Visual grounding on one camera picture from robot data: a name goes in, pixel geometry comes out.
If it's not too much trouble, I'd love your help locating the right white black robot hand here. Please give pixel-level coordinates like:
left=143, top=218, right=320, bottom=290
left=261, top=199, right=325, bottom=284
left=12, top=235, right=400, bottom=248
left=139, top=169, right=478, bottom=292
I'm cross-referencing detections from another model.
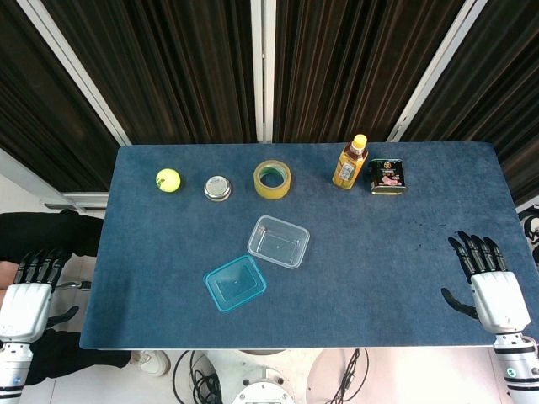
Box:
left=440, top=230, right=532, bottom=337

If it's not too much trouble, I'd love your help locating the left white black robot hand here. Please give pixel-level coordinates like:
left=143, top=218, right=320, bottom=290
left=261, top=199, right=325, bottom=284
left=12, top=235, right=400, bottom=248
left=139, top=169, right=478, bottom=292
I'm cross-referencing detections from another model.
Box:
left=0, top=246, right=80, bottom=344

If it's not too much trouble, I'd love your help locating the blue translucent plastic lid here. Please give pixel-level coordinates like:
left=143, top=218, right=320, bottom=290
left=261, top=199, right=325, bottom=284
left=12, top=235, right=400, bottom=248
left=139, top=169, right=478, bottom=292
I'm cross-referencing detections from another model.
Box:
left=203, top=254, right=268, bottom=314

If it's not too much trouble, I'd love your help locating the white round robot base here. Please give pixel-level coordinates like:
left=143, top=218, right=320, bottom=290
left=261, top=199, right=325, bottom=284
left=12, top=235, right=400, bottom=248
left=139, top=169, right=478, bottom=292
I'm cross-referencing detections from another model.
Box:
left=231, top=366, right=295, bottom=404

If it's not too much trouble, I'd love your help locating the chrome metal bar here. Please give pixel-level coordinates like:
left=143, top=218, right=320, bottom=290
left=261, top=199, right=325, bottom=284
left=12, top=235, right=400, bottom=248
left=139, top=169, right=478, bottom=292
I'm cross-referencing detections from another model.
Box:
left=54, top=280, right=93, bottom=292

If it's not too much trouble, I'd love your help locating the black white patterned object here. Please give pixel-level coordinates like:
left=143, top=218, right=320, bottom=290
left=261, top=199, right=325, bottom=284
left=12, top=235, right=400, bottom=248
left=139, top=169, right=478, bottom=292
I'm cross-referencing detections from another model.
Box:
left=516, top=205, right=539, bottom=266

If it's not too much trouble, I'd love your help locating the person in black clothes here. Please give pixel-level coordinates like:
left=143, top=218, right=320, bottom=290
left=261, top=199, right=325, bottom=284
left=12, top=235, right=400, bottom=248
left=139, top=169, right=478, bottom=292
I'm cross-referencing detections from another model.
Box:
left=0, top=209, right=131, bottom=386

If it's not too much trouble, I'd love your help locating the white sneaker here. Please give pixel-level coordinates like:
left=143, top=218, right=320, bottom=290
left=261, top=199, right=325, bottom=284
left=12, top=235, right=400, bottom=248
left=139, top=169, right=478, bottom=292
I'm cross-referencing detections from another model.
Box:
left=130, top=349, right=172, bottom=377

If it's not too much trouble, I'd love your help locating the blue table cloth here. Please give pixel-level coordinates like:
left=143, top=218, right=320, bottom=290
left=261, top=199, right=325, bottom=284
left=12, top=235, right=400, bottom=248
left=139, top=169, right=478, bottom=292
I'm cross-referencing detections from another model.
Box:
left=78, top=142, right=539, bottom=350

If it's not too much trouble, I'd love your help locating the black luncheon meat can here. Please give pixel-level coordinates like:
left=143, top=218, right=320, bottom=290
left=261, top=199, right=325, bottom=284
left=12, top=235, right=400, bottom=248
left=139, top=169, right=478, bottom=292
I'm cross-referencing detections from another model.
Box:
left=369, top=158, right=409, bottom=197

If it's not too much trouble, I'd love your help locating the yellow tennis ball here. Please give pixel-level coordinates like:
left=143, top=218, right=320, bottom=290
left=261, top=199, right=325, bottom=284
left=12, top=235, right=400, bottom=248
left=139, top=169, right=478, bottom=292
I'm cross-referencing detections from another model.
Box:
left=155, top=167, right=182, bottom=194

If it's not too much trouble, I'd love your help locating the dark brown curtain panel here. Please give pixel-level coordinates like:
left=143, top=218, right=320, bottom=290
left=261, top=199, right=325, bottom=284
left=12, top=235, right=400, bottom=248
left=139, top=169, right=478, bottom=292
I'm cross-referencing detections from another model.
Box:
left=273, top=0, right=467, bottom=144
left=0, top=0, right=119, bottom=193
left=41, top=0, right=258, bottom=145
left=399, top=0, right=539, bottom=207

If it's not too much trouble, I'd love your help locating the yellow corn tea bottle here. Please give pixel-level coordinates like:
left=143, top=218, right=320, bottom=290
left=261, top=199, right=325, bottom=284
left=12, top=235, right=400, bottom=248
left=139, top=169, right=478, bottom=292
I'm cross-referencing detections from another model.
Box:
left=332, top=134, right=370, bottom=190

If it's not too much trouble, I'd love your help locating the round silver metal tin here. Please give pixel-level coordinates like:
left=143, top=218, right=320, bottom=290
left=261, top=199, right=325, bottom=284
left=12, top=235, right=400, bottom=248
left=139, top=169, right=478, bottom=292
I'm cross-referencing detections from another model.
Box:
left=204, top=175, right=232, bottom=202

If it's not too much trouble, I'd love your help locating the clear plastic food container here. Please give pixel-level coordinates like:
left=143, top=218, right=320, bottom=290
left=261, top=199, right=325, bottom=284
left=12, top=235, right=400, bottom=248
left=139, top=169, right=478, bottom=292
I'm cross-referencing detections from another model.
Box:
left=246, top=215, right=312, bottom=270

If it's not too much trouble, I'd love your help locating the yellow packing tape roll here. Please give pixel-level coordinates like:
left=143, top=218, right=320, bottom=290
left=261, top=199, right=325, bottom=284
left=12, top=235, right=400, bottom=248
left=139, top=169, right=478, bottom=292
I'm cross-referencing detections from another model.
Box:
left=253, top=159, right=293, bottom=199

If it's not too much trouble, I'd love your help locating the grey metal frame foot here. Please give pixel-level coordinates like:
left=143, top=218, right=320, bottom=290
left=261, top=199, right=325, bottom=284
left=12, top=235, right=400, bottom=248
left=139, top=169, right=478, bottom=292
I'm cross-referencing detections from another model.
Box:
left=44, top=191, right=110, bottom=211

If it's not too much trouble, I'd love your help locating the black floor cable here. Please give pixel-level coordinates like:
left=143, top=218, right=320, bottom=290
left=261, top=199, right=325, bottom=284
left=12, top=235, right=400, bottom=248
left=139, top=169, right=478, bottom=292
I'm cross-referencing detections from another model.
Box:
left=172, top=349, right=224, bottom=404
left=332, top=348, right=371, bottom=404

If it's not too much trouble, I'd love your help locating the white frame post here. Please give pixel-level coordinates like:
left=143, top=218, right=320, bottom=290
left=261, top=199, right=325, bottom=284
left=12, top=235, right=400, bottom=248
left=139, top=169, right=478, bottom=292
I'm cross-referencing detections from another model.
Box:
left=387, top=0, right=492, bottom=143
left=16, top=0, right=130, bottom=147
left=250, top=0, right=277, bottom=143

